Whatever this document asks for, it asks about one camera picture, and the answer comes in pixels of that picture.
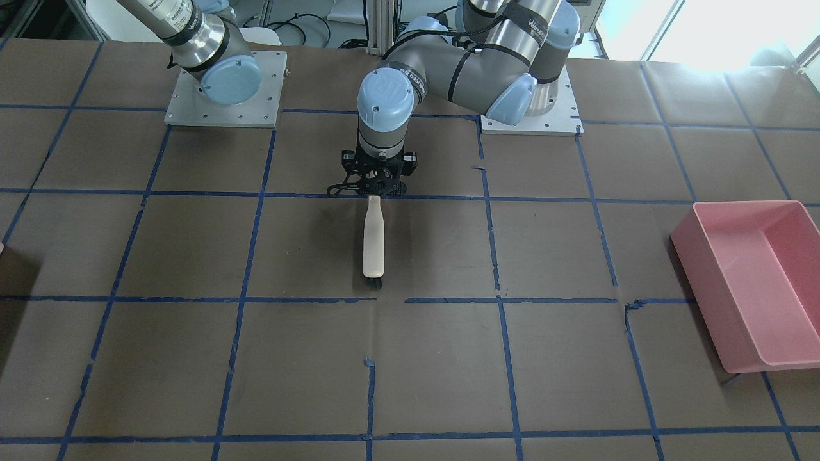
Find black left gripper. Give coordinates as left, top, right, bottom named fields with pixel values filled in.
left=340, top=149, right=418, bottom=197

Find beige hand brush black bristles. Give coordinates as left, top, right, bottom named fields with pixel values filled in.
left=363, top=195, right=386, bottom=291

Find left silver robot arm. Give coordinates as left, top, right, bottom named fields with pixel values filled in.
left=326, top=1, right=582, bottom=198

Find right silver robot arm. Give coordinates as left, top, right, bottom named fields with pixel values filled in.
left=119, top=1, right=263, bottom=105

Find pink plastic bin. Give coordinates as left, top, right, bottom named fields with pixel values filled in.
left=671, top=200, right=819, bottom=373

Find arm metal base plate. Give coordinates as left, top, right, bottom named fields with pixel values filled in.
left=480, top=67, right=584, bottom=136
left=164, top=51, right=288, bottom=128

